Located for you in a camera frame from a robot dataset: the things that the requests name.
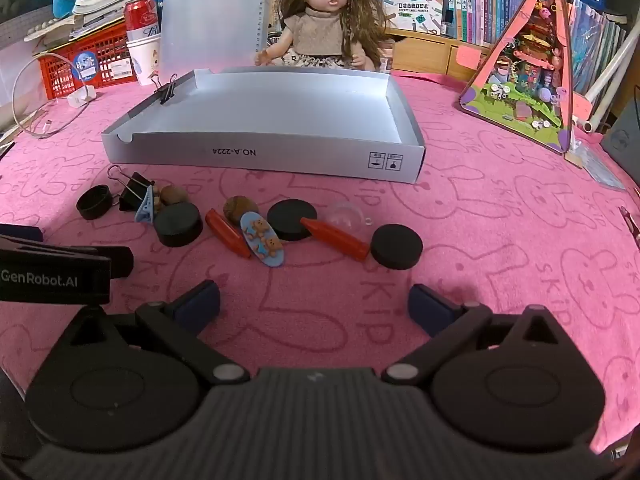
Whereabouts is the black miniature bicycle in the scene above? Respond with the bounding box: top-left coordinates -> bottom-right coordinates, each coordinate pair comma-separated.
265,30 -> 286,66

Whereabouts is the clear plastic bag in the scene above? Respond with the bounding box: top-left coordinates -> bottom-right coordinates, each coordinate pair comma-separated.
565,135 -> 626,191

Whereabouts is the white cable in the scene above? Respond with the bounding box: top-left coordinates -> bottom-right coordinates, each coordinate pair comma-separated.
12,52 -> 97,139

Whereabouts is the small black cap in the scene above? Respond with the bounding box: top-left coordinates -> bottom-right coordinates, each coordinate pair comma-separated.
76,184 -> 113,221

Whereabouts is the oval blue bear hair clip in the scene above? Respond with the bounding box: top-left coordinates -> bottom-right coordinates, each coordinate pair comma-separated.
239,212 -> 287,269

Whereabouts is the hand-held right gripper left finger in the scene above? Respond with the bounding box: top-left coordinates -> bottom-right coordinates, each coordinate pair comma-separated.
60,280 -> 251,386

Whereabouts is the pile of loose books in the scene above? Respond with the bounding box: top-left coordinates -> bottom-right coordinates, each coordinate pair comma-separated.
25,0 -> 151,43

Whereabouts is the black binder clip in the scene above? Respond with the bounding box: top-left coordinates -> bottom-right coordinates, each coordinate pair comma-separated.
107,164 -> 155,212
152,74 -> 181,106

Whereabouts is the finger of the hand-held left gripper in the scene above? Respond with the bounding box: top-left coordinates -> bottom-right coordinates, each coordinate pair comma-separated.
0,224 -> 44,242
0,235 -> 135,281

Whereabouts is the clear plastic dome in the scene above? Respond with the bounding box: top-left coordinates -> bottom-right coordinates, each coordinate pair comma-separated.
327,201 -> 373,238

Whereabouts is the dark blue box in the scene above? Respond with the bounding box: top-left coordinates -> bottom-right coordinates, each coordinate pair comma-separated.
600,92 -> 640,173

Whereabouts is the blue clothes peg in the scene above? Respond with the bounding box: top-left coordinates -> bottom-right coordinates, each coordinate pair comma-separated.
134,185 -> 160,224

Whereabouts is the grey cardboard box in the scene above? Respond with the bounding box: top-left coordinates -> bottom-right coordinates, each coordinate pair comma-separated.
101,66 -> 427,184

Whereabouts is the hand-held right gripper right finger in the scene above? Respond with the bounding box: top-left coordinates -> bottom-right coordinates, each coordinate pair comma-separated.
382,284 -> 576,386

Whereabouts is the red plastic basket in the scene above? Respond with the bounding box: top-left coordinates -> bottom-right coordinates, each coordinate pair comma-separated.
37,19 -> 138,101

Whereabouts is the wooden drawer organiser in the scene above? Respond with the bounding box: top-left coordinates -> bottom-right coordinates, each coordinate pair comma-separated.
385,27 -> 493,81

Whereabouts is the translucent clipboard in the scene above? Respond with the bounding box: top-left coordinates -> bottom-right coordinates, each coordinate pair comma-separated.
157,0 -> 271,77

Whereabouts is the brown walnut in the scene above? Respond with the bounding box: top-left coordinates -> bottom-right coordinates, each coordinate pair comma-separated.
159,185 -> 190,207
223,195 -> 260,225

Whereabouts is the long-haired baby doll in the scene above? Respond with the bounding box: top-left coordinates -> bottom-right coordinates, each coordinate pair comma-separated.
255,0 -> 391,73

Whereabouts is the red soda can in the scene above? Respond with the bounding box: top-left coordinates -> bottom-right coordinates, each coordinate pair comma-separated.
124,0 -> 162,42

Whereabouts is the white charger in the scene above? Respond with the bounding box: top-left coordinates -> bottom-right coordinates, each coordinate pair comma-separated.
69,85 -> 97,109

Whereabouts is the black round disc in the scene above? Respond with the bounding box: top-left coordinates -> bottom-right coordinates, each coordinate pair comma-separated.
153,202 -> 205,248
267,199 -> 319,242
370,224 -> 425,271

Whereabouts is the red crayon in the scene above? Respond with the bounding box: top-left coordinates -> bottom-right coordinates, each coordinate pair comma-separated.
300,217 -> 371,262
205,208 -> 251,260

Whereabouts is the pink sticky note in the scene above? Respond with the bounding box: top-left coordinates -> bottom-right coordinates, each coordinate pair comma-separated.
457,44 -> 483,68

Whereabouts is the white paper cup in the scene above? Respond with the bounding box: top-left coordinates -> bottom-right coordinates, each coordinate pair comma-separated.
126,34 -> 163,87

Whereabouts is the small jar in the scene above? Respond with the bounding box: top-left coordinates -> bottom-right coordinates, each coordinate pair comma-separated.
377,39 -> 396,75

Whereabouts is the white pencil-print box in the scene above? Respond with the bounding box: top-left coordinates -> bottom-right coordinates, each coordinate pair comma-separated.
381,0 -> 446,35

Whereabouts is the white plastic tube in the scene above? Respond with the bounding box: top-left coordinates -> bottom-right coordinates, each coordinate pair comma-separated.
582,30 -> 640,103
575,77 -> 640,133

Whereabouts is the triangular pink dollhouse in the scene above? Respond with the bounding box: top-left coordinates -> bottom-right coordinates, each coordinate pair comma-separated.
459,0 -> 576,155

